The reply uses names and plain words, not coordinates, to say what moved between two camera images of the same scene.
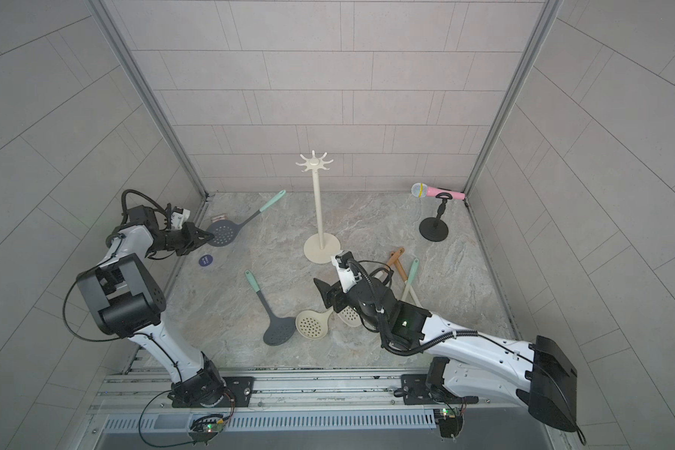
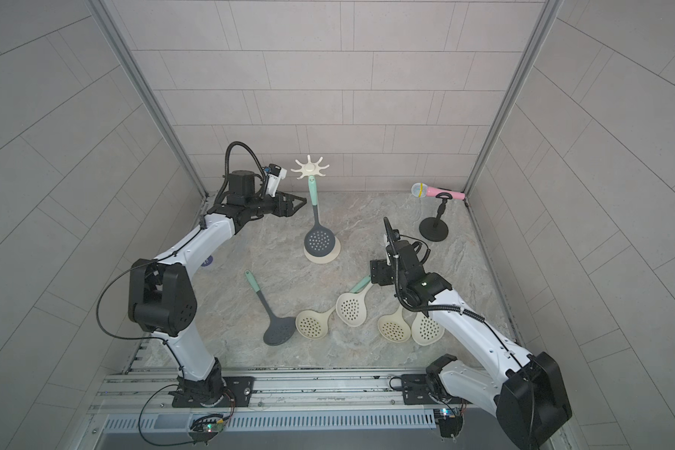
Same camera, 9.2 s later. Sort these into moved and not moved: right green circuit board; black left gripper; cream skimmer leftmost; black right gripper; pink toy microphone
Moved: black left gripper; black right gripper
Not moved: right green circuit board; cream skimmer leftmost; pink toy microphone
